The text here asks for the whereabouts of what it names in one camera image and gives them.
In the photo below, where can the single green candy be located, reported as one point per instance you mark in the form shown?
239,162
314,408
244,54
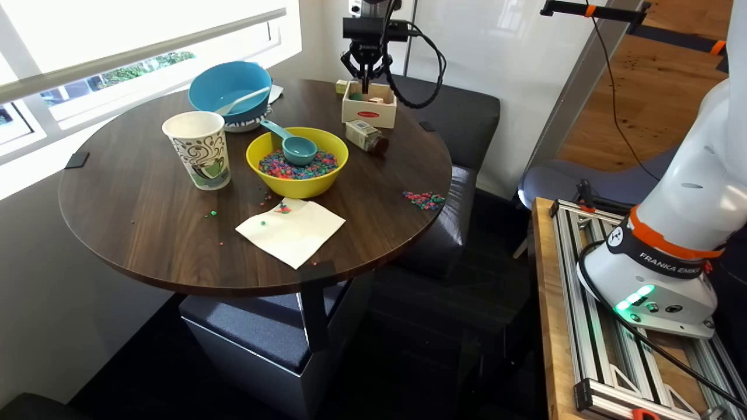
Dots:
210,212

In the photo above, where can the black boom with orange clamps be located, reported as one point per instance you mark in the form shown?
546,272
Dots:
569,7

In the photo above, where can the round dark wooden table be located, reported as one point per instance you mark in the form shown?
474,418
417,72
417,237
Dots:
155,233

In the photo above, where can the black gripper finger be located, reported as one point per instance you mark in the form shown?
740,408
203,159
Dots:
384,70
351,66

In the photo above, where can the teal measuring scoop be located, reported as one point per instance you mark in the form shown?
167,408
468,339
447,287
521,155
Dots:
300,148

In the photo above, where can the scattered colourful candies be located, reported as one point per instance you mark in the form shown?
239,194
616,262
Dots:
424,199

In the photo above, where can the thin grey pole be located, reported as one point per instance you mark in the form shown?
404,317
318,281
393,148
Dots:
411,9

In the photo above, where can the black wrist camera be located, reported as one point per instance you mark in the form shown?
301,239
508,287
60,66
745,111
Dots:
375,28

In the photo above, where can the dark grey chair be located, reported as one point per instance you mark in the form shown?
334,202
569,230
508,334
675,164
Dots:
592,187

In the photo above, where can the yellow bowl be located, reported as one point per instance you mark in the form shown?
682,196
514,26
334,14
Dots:
300,187

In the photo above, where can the pale wooden toy box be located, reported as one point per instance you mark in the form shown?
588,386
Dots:
369,115

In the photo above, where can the white paper napkin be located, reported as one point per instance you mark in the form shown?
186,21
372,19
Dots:
293,233

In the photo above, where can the aluminium profile frame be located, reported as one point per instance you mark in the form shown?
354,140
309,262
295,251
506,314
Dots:
579,311

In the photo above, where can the single red candy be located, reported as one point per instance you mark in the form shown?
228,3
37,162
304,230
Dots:
284,209

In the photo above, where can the green toy block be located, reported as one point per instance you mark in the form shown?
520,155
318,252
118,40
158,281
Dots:
354,96

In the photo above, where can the small pale wooden cube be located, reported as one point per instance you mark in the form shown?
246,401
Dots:
342,84

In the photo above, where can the pale blue spoon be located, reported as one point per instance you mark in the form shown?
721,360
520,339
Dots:
249,96

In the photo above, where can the colourful candies heap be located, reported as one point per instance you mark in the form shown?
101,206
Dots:
328,164

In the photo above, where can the grey metal stand leg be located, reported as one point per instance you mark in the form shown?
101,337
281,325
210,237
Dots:
579,84

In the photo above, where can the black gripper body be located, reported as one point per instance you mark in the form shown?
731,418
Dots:
372,50

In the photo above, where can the flat black rectangular plate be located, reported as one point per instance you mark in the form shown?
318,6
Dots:
77,159

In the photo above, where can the printed paper cup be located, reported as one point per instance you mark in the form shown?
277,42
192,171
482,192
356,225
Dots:
203,155

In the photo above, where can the light wooden robot platform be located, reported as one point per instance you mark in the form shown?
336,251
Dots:
550,328

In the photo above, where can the blue bowl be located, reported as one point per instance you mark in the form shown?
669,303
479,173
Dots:
223,82

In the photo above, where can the dark leather armchair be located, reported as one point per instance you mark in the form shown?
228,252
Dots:
457,131

